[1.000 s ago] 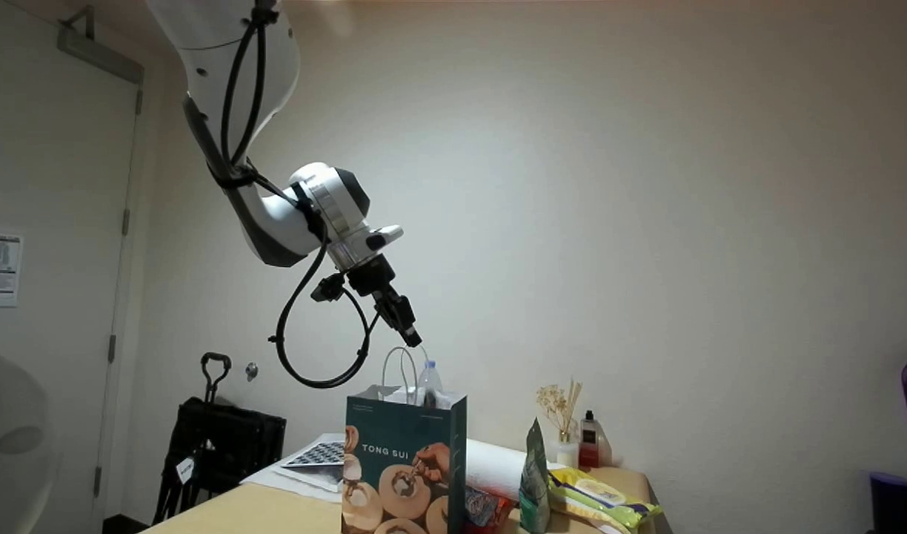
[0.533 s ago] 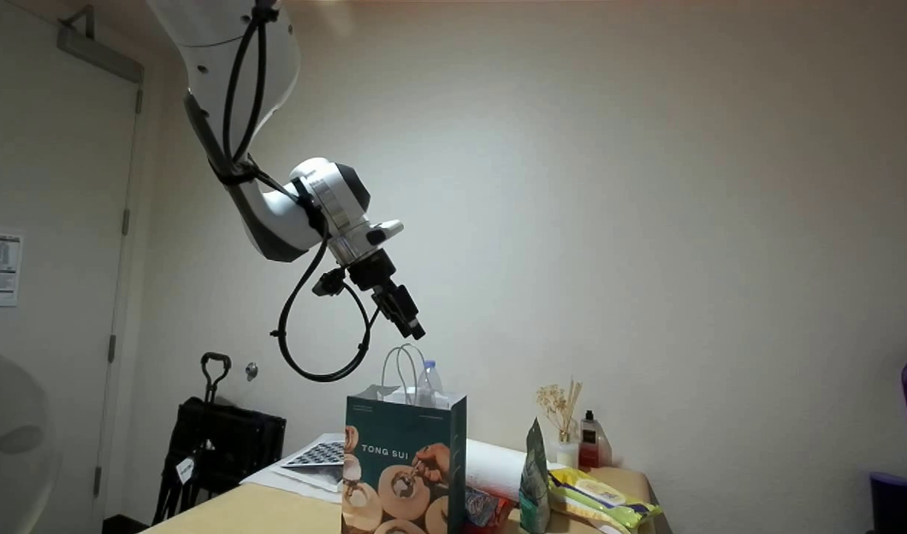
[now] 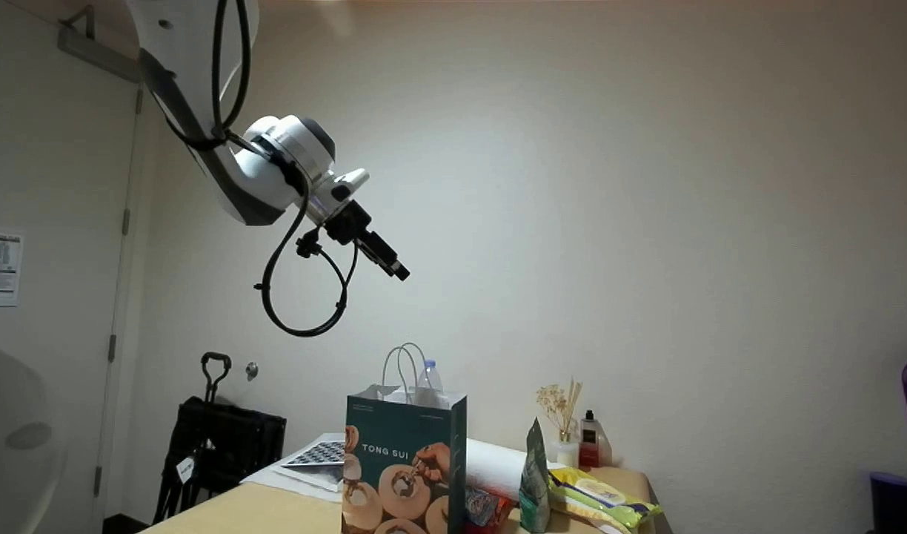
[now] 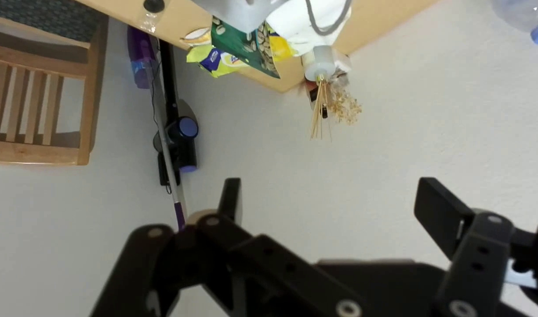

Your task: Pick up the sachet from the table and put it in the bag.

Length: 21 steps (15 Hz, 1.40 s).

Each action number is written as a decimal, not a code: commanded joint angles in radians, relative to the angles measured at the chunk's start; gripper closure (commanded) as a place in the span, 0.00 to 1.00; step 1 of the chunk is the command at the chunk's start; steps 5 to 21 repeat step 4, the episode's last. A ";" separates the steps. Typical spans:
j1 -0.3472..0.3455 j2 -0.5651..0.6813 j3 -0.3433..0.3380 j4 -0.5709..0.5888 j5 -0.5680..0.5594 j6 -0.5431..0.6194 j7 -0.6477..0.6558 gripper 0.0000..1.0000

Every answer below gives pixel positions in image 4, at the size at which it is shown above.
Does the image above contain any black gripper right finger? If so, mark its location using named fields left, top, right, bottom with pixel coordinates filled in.
left=413, top=175, right=538, bottom=317

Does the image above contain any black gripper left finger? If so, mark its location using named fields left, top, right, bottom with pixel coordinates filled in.
left=89, top=175, right=365, bottom=317

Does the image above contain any teal donut print gift bag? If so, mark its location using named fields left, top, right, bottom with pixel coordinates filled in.
left=188, top=0, right=353, bottom=57

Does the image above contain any purple black stick vacuum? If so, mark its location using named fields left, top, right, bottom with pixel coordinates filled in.
left=126, top=24, right=202, bottom=232

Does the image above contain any white reed diffuser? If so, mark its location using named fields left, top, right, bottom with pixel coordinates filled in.
left=302, top=45, right=364, bottom=140

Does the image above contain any clear plastic water bottle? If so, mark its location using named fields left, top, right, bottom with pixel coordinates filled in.
left=490, top=0, right=538, bottom=45

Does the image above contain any wooden slat chair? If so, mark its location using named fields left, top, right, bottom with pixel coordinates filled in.
left=0, top=13, right=111, bottom=167

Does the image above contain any small black capped jar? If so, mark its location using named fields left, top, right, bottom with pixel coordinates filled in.
left=139, top=0, right=169, bottom=33

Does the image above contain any grey floor rug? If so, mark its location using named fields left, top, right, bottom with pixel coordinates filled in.
left=0, top=0, right=103, bottom=42

